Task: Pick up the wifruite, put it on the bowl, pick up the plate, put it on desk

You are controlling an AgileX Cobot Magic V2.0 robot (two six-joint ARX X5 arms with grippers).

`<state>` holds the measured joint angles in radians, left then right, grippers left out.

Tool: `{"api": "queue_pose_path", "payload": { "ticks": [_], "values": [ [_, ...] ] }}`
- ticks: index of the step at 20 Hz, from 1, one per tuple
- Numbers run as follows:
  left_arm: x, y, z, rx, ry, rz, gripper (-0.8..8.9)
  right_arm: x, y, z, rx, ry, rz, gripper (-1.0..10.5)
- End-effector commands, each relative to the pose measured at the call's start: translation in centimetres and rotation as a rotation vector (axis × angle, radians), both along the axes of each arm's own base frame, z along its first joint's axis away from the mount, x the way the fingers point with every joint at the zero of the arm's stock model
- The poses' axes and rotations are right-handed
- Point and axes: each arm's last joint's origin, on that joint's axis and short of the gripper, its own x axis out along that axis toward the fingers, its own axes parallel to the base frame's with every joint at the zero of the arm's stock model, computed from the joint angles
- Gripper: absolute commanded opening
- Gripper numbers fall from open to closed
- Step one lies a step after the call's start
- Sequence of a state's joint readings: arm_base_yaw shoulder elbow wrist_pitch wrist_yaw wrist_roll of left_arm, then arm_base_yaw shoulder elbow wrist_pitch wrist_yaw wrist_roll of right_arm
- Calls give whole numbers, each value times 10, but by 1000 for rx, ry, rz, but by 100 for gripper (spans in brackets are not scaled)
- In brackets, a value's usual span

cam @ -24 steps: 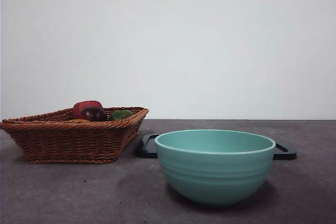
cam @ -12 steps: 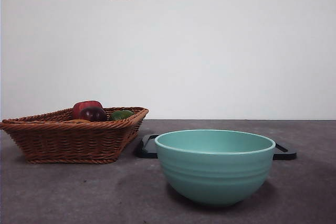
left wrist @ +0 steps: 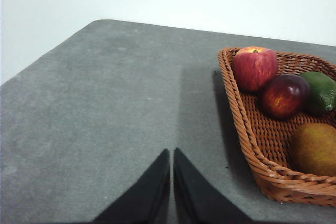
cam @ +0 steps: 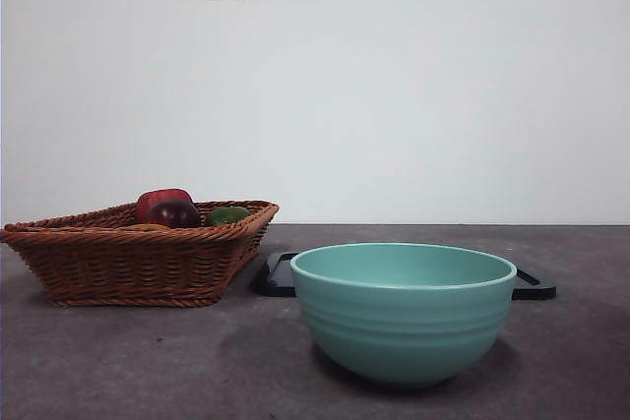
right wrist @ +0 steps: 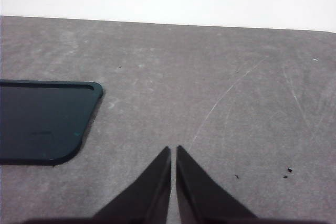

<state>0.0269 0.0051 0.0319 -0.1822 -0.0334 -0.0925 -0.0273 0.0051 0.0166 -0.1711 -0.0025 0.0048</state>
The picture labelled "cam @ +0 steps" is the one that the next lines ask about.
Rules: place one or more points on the teal ceramic bowl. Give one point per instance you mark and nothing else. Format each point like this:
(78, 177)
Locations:
(401, 326)

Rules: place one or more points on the yellow-brown kiwi fruit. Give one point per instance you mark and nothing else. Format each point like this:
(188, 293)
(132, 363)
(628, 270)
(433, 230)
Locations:
(147, 226)

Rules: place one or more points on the green avocado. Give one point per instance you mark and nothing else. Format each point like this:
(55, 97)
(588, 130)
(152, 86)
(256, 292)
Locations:
(225, 216)

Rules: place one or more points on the dark rectangular tray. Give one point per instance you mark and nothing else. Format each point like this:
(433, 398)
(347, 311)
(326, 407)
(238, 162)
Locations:
(278, 275)

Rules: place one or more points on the dark purple round fruit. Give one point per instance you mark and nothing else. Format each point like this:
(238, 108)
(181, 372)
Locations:
(174, 214)

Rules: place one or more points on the red apple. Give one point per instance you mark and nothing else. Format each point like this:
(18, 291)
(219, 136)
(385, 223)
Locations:
(145, 206)

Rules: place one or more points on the brown wicker basket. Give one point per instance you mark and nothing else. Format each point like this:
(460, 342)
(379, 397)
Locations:
(123, 262)

